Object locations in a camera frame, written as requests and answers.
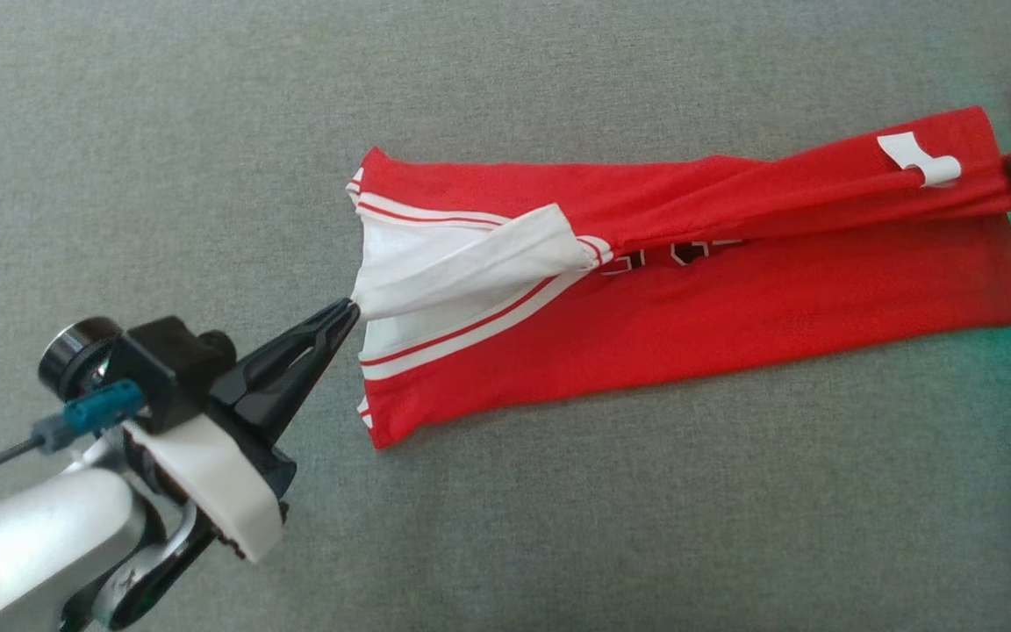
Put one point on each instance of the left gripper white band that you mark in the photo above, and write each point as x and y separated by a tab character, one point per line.
225	483

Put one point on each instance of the red and white jersey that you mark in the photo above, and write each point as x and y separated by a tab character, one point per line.
734	290

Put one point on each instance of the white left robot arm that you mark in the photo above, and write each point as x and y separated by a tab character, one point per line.
32	544

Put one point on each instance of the grey fabric sofa seat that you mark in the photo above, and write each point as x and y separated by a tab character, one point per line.
558	527

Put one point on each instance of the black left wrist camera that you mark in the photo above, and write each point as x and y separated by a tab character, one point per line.
154	364

